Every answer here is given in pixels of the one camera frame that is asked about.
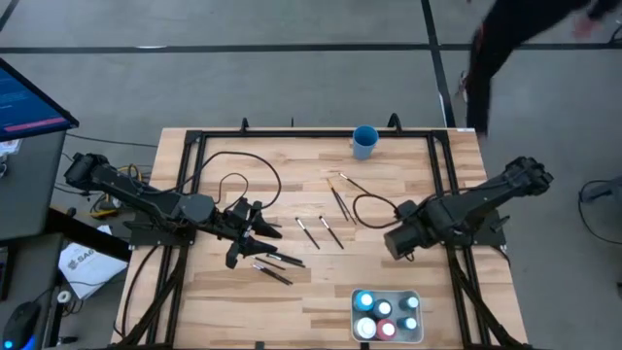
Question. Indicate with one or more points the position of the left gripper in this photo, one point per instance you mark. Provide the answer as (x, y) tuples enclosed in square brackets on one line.
[(240, 219)]

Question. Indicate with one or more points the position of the paintbrush with orange ferrule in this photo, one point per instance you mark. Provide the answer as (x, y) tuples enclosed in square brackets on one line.
[(336, 199)]

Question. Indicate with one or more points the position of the teal paint bottle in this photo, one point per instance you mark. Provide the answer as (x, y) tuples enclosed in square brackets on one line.
[(363, 301)]

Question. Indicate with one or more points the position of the white paint bottle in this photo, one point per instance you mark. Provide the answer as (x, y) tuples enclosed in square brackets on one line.
[(365, 328)]

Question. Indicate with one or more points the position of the dark grey paint bottle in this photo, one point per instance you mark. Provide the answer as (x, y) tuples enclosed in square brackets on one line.
[(383, 308)]

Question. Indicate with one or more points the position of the red paint bottle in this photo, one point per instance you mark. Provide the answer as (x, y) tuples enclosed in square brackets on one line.
[(386, 330)]

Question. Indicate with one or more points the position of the small dark green paint bottle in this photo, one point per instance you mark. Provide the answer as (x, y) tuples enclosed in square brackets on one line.
[(410, 303)]

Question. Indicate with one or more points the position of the small blue paint bottle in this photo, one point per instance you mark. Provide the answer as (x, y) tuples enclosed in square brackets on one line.
[(409, 323)]

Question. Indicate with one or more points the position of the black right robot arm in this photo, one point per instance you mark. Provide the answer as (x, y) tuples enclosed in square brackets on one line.
[(486, 199)]

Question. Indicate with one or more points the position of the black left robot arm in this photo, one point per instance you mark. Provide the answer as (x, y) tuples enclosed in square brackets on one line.
[(146, 199)]

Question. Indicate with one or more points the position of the thick black paintbrush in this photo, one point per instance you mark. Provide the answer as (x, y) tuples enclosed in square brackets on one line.
[(291, 263)]

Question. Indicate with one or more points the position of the blue plastic cup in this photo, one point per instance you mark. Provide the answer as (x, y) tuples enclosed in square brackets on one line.
[(364, 146)]

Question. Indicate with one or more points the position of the white plastic bin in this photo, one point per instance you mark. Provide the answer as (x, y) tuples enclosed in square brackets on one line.
[(420, 312)]

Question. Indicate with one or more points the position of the white printed paper sheet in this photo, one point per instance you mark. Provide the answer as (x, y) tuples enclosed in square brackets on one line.
[(92, 272)]

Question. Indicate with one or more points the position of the black desk beam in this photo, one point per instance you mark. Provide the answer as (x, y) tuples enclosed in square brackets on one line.
[(87, 235)]

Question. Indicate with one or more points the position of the white tape roll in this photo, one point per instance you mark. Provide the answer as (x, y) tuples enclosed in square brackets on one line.
[(59, 297)]

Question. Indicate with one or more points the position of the black computer mouse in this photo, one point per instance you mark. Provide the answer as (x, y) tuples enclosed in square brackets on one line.
[(22, 323)]

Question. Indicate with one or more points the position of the monitor with blue screen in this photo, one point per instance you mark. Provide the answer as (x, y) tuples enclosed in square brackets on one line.
[(24, 102)]

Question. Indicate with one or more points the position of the person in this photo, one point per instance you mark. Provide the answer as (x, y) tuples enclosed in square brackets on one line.
[(500, 39)]

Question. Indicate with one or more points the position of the black aluminium table frame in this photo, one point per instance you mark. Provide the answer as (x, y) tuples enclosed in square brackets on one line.
[(316, 133)]

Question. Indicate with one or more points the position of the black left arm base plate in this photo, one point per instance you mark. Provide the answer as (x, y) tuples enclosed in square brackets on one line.
[(146, 238)]

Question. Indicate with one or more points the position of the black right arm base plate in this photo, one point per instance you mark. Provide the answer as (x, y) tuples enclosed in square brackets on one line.
[(491, 238)]

